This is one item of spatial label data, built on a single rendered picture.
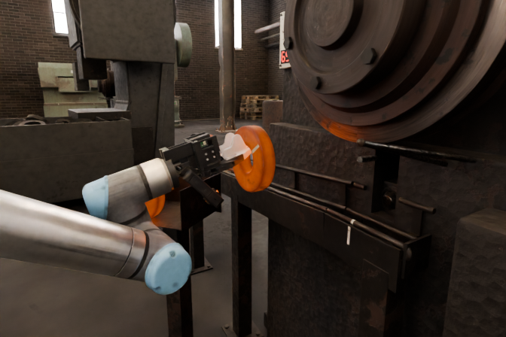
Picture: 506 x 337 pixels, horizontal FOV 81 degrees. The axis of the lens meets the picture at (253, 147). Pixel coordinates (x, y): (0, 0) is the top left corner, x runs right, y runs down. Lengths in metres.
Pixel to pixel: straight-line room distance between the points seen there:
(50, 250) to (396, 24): 0.54
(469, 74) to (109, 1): 2.86
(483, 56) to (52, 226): 0.60
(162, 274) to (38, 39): 10.17
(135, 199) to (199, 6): 10.95
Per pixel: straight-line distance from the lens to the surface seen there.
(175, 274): 0.52
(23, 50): 10.55
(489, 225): 0.53
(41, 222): 0.46
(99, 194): 0.61
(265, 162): 0.64
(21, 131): 2.78
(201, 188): 0.65
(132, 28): 3.09
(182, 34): 8.72
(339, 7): 0.55
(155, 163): 0.62
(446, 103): 0.53
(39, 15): 10.64
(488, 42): 0.51
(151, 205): 0.94
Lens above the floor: 0.98
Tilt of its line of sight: 10 degrees down
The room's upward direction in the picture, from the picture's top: straight up
